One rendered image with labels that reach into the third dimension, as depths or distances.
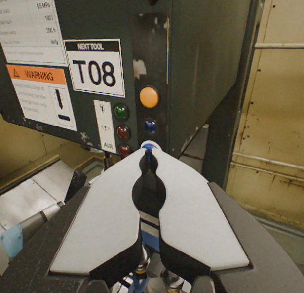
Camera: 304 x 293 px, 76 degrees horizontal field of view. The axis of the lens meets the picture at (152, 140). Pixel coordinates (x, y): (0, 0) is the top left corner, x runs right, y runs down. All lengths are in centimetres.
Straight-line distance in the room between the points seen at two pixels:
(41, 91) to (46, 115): 5
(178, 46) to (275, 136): 117
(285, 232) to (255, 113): 87
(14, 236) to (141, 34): 59
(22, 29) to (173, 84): 26
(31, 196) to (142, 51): 155
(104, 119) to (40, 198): 141
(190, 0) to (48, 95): 27
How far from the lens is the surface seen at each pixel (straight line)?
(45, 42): 36
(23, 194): 171
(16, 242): 67
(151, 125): 25
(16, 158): 169
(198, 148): 100
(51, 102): 40
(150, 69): 24
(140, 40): 24
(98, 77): 29
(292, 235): 175
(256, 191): 159
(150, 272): 66
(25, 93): 46
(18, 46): 42
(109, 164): 69
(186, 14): 26
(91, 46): 29
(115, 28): 27
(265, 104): 129
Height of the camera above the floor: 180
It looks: 28 degrees down
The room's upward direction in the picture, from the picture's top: 1 degrees counter-clockwise
